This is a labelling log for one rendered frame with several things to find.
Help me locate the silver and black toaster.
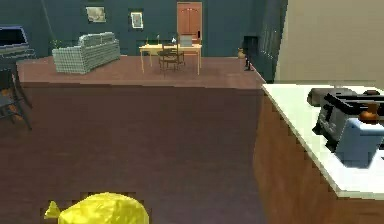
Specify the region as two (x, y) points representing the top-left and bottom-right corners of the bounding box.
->
(312, 92), (384, 154)

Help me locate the dark wooden chair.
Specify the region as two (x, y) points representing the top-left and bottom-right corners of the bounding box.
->
(157, 43), (185, 73)

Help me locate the pale wooden table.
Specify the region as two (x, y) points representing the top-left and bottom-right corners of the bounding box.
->
(138, 43), (203, 76)

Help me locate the brown room door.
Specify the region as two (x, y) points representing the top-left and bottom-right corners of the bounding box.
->
(176, 1), (203, 45)

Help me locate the small white framed picture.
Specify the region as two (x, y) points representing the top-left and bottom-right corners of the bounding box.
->
(130, 11), (144, 30)

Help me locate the wooden counter with white top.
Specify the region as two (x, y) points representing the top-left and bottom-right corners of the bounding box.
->
(253, 83), (384, 224)

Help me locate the grey checked sofa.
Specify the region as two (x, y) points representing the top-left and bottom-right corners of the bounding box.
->
(51, 31), (122, 75)

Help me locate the yellow bag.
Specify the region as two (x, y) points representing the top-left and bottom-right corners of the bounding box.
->
(44, 192), (150, 224)

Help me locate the framed picture with pale landscape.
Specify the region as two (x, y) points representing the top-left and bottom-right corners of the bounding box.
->
(85, 6), (107, 24)

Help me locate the pale blue box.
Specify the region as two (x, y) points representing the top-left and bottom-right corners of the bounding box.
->
(334, 118), (384, 169)

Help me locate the brown pepper mill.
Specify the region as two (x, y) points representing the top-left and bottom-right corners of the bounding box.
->
(358, 102), (381, 125)

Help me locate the dark television stand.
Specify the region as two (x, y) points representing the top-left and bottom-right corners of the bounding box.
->
(0, 46), (37, 72)

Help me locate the television set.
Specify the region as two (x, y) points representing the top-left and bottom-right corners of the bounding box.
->
(0, 25), (29, 50)

